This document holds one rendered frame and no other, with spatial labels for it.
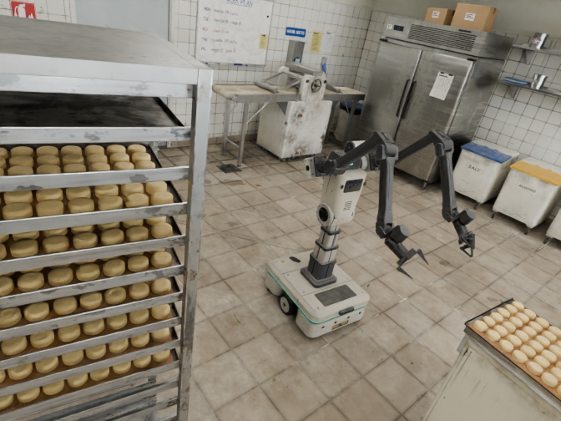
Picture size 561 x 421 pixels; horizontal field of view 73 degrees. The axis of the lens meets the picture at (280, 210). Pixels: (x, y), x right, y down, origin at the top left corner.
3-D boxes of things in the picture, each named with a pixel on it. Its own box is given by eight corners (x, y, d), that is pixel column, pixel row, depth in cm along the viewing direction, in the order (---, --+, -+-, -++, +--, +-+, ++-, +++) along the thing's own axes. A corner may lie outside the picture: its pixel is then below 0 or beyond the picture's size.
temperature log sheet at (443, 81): (445, 100, 472) (454, 75, 458) (443, 100, 471) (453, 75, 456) (430, 95, 486) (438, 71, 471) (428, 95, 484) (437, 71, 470)
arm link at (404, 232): (386, 228, 185) (374, 229, 180) (401, 214, 177) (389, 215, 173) (399, 249, 179) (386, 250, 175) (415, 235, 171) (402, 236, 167)
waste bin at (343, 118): (366, 144, 683) (376, 108, 651) (347, 146, 650) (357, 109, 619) (345, 134, 717) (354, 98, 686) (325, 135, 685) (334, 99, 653)
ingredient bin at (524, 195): (484, 216, 484) (511, 161, 448) (503, 207, 524) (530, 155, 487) (528, 238, 450) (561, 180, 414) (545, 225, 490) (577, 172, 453)
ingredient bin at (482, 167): (440, 195, 524) (462, 143, 488) (460, 187, 565) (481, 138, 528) (477, 212, 491) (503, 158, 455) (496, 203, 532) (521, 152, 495)
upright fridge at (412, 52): (453, 184, 573) (515, 38, 475) (421, 193, 518) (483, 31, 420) (381, 150, 662) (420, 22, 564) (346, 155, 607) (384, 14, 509)
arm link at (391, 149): (393, 127, 181) (378, 124, 176) (401, 153, 178) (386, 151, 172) (336, 164, 217) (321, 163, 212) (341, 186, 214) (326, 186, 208)
